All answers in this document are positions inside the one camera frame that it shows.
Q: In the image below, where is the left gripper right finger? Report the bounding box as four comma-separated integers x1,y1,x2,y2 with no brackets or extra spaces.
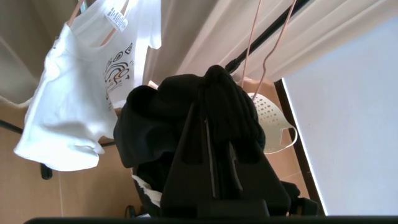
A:
215,141,292,216

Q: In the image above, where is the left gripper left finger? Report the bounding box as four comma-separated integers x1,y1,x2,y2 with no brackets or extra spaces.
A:
160,103,216,218

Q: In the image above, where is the black garment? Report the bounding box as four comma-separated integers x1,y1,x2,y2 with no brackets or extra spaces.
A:
113,64,267,206

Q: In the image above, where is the white printed t-shirt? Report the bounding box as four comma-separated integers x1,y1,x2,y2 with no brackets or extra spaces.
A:
13,0,162,172

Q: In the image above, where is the pink clothes hanger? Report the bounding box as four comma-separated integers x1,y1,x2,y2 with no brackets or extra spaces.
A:
241,0,298,101
67,0,131,47

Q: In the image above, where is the white laundry basket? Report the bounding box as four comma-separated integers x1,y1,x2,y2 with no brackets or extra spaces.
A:
247,92,299,156

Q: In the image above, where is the black clothes rack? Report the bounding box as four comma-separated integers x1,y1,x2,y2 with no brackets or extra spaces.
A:
0,0,312,181

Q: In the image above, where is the beige curtain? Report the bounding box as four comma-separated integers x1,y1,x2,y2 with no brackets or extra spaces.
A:
0,0,398,105

